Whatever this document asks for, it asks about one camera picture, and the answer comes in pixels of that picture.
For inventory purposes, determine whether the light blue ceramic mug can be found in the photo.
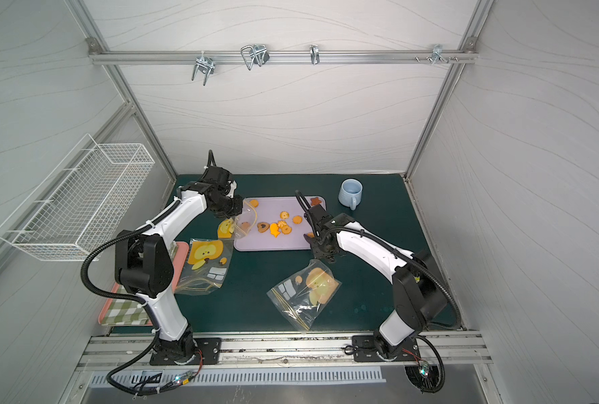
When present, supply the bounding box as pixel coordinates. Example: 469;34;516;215
338;178;364;210

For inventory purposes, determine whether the resealable bag with duck print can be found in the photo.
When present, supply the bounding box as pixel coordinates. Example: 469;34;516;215
174;239;234;296

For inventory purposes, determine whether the white wire basket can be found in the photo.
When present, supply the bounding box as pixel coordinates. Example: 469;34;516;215
0;135;155;262

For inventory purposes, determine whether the aluminium cross rail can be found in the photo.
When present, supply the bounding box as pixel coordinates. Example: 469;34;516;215
89;49;479;66

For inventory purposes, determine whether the brown heart cookie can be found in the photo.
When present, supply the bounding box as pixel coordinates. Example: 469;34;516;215
257;222;270;232

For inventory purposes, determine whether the metal hook clamp left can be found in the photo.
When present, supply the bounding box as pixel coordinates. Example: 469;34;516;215
191;52;215;86

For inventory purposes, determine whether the resealable bag centre table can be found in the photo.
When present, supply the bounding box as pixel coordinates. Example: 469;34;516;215
267;259;341;333

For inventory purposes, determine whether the lilac plastic tray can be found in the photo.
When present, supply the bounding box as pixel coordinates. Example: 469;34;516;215
234;196;312;252

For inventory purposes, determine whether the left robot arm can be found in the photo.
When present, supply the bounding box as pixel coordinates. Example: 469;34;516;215
80;152;243;397

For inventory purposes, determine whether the metal hook clamp middle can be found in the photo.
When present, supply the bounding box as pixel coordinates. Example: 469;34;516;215
240;44;270;71

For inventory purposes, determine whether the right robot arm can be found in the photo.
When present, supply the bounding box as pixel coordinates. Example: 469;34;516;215
295;190;461;361

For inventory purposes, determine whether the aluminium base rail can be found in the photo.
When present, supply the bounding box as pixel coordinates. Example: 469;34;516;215
76;330;493;367

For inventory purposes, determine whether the pink tray with checked cloth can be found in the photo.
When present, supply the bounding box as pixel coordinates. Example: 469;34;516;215
97;242;190;327

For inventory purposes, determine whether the metal hook clamp right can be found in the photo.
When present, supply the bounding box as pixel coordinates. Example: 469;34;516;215
414;44;458;65

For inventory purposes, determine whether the metal hook clamp small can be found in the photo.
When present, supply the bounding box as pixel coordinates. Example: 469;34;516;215
309;45;320;66

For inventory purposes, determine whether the clear resealable bag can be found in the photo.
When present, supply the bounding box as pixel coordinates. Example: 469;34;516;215
217;200;257;239

